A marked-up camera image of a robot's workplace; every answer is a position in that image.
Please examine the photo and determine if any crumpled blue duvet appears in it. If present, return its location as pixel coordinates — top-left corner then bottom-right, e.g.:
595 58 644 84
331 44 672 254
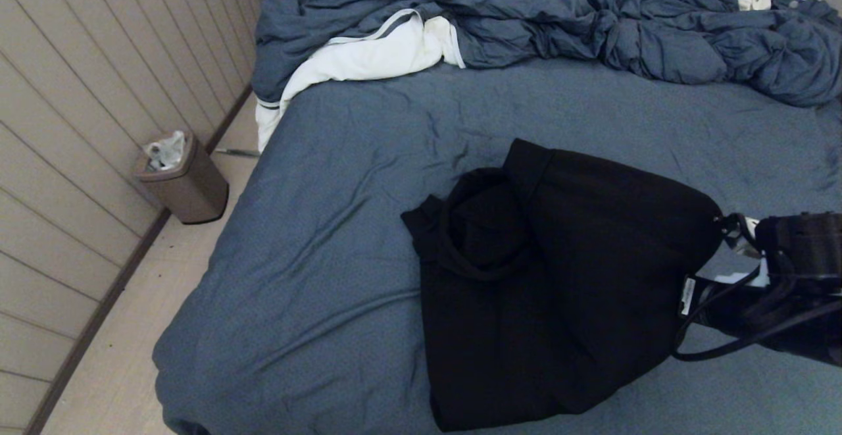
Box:
250 0 842 108

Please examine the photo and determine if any white plastic bin bag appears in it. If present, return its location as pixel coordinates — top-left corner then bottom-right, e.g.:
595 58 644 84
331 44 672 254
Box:
143 130 186 172

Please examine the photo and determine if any white garment with dark stripe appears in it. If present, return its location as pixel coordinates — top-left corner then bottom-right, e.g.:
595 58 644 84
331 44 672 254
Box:
255 7 466 153

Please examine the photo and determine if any blue bed sheet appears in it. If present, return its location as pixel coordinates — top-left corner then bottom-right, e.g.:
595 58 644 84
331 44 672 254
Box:
153 57 842 435

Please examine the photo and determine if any brown trash bin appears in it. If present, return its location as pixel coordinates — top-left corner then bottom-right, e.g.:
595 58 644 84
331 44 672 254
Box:
134 131 229 225

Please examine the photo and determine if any black hooded sweatshirt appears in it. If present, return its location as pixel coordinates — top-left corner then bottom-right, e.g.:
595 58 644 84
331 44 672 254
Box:
401 138 724 432

